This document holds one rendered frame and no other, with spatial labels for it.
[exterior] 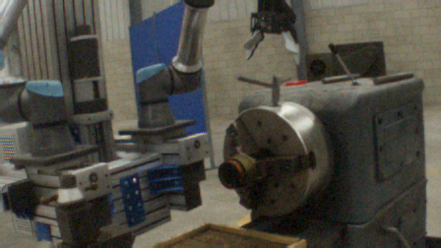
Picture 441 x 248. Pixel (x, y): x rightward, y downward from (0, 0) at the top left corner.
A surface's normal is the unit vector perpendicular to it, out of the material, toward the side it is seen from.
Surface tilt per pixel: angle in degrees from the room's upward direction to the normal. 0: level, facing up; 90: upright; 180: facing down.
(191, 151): 90
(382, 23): 90
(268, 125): 90
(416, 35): 90
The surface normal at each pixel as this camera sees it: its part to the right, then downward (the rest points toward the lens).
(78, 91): -0.50, 0.18
